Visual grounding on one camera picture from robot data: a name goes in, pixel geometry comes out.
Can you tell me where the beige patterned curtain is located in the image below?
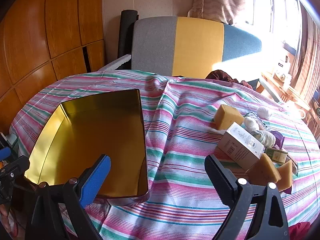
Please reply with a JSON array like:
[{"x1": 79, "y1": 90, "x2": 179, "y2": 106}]
[
  {"x1": 187, "y1": 0, "x2": 247, "y2": 25},
  {"x1": 291, "y1": 5, "x2": 320, "y2": 103}
]

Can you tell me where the dark red cloth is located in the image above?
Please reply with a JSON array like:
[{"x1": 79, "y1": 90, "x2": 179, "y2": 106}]
[{"x1": 206, "y1": 69, "x2": 254, "y2": 89}]

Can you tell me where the white plastic-wrapped ball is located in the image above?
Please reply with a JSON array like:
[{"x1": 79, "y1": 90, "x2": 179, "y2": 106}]
[
  {"x1": 244, "y1": 116, "x2": 260, "y2": 132},
  {"x1": 257, "y1": 106, "x2": 273, "y2": 120}
]

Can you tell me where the small green box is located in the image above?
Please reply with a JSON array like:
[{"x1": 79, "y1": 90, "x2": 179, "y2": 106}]
[{"x1": 264, "y1": 147, "x2": 288, "y2": 165}]

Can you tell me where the clear cracker packet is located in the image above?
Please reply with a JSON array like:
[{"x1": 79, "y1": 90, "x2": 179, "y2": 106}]
[{"x1": 246, "y1": 112, "x2": 272, "y2": 132}]

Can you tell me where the purple snack packet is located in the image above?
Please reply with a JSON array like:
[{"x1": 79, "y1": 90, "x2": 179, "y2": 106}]
[{"x1": 274, "y1": 131, "x2": 285, "y2": 153}]

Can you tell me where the red garment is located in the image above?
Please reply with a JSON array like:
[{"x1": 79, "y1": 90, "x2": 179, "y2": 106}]
[{"x1": 287, "y1": 221, "x2": 314, "y2": 240}]

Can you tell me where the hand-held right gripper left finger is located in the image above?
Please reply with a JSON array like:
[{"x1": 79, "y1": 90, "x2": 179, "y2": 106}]
[{"x1": 25, "y1": 154, "x2": 112, "y2": 240}]

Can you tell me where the white sock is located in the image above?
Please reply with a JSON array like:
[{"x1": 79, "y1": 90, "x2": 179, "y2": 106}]
[{"x1": 251, "y1": 129, "x2": 276, "y2": 148}]

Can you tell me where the gold tin box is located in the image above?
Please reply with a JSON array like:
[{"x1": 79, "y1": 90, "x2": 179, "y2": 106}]
[{"x1": 24, "y1": 89, "x2": 150, "y2": 207}]

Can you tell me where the striped tablecloth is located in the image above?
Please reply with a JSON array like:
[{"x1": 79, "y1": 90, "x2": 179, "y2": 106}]
[{"x1": 9, "y1": 70, "x2": 320, "y2": 240}]

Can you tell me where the grey yellow blue armchair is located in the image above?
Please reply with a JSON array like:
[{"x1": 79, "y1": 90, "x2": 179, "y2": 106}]
[{"x1": 131, "y1": 16, "x2": 263, "y2": 78}]

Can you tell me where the white box with dark label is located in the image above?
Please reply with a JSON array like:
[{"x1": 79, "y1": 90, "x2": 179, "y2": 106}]
[{"x1": 278, "y1": 58, "x2": 291, "y2": 73}]

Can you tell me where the wooden wardrobe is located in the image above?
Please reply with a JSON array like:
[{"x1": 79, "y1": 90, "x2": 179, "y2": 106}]
[{"x1": 0, "y1": 0, "x2": 105, "y2": 133}]

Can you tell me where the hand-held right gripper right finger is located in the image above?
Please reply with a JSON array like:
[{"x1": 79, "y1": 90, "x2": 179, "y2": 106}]
[{"x1": 204, "y1": 154, "x2": 290, "y2": 240}]

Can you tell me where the black rolled mat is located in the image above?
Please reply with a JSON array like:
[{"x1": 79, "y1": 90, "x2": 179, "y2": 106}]
[{"x1": 117, "y1": 9, "x2": 139, "y2": 58}]

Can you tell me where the white cardboard box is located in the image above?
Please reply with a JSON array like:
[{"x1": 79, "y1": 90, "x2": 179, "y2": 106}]
[{"x1": 216, "y1": 122, "x2": 265, "y2": 170}]

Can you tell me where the white foam strip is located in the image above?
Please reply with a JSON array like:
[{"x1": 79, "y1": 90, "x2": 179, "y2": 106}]
[{"x1": 97, "y1": 54, "x2": 132, "y2": 72}]

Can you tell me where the window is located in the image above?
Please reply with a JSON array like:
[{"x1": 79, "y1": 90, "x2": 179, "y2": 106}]
[{"x1": 244, "y1": 0, "x2": 304, "y2": 53}]

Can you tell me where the wooden side table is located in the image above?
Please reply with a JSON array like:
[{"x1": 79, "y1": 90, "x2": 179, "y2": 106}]
[{"x1": 256, "y1": 71, "x2": 315, "y2": 125}]

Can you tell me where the stained yellow sponge block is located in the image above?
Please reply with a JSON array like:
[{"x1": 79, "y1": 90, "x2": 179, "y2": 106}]
[{"x1": 246, "y1": 153, "x2": 282, "y2": 184}]

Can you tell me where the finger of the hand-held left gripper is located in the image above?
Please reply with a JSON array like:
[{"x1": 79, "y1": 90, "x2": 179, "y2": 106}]
[
  {"x1": 0, "y1": 146, "x2": 12, "y2": 159},
  {"x1": 0, "y1": 155, "x2": 30, "y2": 180}
]

